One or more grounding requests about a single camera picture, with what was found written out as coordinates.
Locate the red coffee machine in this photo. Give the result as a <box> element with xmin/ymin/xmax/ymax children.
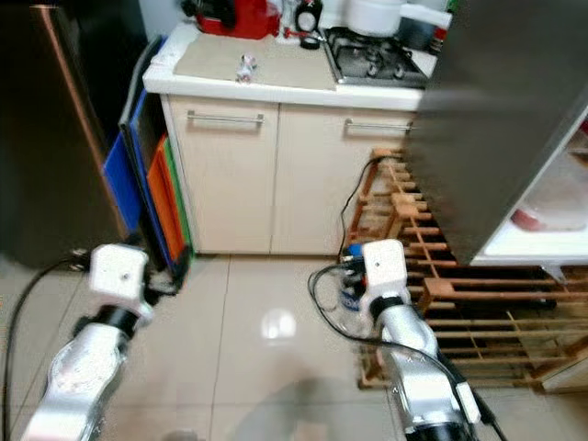
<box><xmin>182</xmin><ymin>0</ymin><xmax>281</xmax><ymax>40</ymax></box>

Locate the red food pack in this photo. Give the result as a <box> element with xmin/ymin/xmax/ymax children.
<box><xmin>512</xmin><ymin>207</ymin><xmax>548</xmax><ymax>232</ymax></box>

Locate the small white figurine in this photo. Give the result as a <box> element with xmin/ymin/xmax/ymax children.
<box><xmin>236</xmin><ymin>55</ymin><xmax>256</xmax><ymax>85</ymax></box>

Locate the black white kitchen timer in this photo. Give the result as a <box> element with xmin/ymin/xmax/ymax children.
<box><xmin>294</xmin><ymin>0</ymin><xmax>325</xmax><ymax>38</ymax></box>

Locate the dark container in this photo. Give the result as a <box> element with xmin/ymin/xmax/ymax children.
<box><xmin>400</xmin><ymin>14</ymin><xmax>440</xmax><ymax>52</ymax></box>

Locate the orange tray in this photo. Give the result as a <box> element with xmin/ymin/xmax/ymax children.
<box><xmin>147</xmin><ymin>136</ymin><xmax>180</xmax><ymax>263</ymax></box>

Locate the beige counter mat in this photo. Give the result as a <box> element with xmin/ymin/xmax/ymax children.
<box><xmin>173</xmin><ymin>35</ymin><xmax>339</xmax><ymax>92</ymax></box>

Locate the blue tray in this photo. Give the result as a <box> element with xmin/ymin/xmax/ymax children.
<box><xmin>103</xmin><ymin>37</ymin><xmax>175</xmax><ymax>267</ymax></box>

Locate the steel cabinet handle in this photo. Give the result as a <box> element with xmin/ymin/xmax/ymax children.
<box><xmin>345</xmin><ymin>118</ymin><xmax>414</xmax><ymax>135</ymax></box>
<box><xmin>187</xmin><ymin>110</ymin><xmax>266</xmax><ymax>128</ymax></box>

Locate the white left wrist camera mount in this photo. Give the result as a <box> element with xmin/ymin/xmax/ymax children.
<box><xmin>88</xmin><ymin>243</ymin><xmax>153</xmax><ymax>321</ymax></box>

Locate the beige kitchen cabinet white countertop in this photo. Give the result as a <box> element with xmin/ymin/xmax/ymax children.
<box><xmin>144</xmin><ymin>23</ymin><xmax>435</xmax><ymax>256</ymax></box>

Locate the dark steel appliance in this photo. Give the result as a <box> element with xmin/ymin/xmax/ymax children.
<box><xmin>0</xmin><ymin>0</ymin><xmax>148</xmax><ymax>269</ymax></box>

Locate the clear bottle blue cap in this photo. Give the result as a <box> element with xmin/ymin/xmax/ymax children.
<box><xmin>335</xmin><ymin>243</ymin><xmax>368</xmax><ymax>336</ymax></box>

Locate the black gas stove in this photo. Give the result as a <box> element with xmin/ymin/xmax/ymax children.
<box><xmin>322</xmin><ymin>26</ymin><xmax>433</xmax><ymax>90</ymax></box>

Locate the wooden wine rack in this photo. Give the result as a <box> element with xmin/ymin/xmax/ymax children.
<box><xmin>335</xmin><ymin>145</ymin><xmax>588</xmax><ymax>391</ymax></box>

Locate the stainless steel fridge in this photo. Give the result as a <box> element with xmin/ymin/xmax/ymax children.
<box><xmin>409</xmin><ymin>0</ymin><xmax>588</xmax><ymax>267</ymax></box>

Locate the white plastic container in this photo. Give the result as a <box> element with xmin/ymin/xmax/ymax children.
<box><xmin>402</xmin><ymin>0</ymin><xmax>456</xmax><ymax>27</ymax></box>

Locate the white pot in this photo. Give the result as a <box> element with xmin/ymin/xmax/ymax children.
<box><xmin>342</xmin><ymin>0</ymin><xmax>405</xmax><ymax>38</ymax></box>

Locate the green tray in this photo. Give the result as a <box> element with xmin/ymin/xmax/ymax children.
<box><xmin>165</xmin><ymin>136</ymin><xmax>194</xmax><ymax>258</ymax></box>

